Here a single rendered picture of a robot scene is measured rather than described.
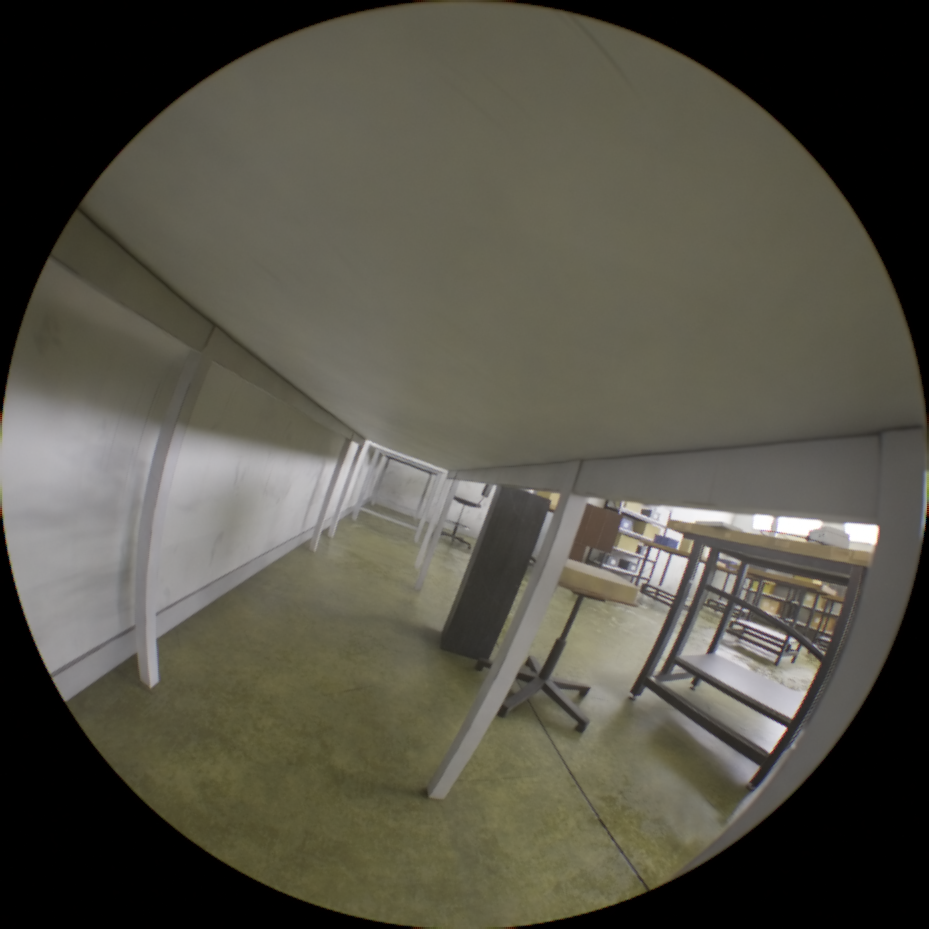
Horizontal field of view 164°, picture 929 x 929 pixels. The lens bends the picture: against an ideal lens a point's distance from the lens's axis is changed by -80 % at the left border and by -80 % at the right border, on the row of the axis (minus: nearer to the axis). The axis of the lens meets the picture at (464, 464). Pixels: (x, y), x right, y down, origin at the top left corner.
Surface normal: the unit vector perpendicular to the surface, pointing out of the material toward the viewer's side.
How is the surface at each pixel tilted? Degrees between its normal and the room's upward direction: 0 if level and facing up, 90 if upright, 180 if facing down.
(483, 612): 90
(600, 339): 180
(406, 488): 90
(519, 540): 90
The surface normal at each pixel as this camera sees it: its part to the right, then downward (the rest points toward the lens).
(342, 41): -0.34, 0.94
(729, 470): -0.93, -0.35
